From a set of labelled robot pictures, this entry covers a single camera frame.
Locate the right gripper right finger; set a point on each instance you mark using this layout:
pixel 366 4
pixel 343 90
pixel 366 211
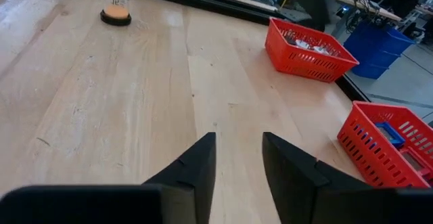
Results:
pixel 294 183

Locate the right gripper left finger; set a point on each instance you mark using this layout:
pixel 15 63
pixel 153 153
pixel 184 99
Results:
pixel 193 183

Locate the blue digital timer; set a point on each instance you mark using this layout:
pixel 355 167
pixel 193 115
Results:
pixel 389 134

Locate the red digital timer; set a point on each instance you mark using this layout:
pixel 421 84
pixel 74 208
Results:
pixel 414 161

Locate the cyan plug adapter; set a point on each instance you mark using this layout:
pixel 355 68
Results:
pixel 321 49

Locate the black plug adapter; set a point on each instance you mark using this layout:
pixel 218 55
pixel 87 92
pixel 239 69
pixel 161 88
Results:
pixel 291 38

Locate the red plastic basket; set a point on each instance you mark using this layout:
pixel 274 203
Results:
pixel 365 149
pixel 304 65

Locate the blue plastic bin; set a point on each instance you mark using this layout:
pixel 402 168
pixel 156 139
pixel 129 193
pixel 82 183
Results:
pixel 375 48

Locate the orange sand black hourglass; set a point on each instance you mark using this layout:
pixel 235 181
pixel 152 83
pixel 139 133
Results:
pixel 115 12

